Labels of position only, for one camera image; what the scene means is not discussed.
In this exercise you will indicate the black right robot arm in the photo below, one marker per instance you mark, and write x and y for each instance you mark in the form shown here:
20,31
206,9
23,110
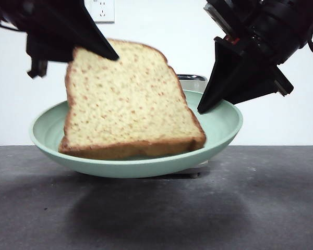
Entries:
284,26

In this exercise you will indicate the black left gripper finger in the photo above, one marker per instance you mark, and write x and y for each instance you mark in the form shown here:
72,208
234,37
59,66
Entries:
86,31

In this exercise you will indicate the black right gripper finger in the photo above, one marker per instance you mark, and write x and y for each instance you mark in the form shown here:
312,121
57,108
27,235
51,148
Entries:
221,67
250,83

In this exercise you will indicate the cream two-slot toaster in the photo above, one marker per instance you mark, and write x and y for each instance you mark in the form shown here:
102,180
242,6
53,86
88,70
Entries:
195,83

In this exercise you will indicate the white wall power socket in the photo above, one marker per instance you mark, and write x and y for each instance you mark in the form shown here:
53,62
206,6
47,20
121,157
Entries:
107,13

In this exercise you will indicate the pale green round plate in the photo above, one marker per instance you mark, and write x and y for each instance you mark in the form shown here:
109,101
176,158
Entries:
219,130

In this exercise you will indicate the large toast bread slice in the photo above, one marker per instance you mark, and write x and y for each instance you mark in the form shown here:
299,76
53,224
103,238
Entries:
125,104

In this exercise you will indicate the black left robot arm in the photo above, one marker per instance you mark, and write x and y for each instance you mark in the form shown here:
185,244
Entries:
41,39

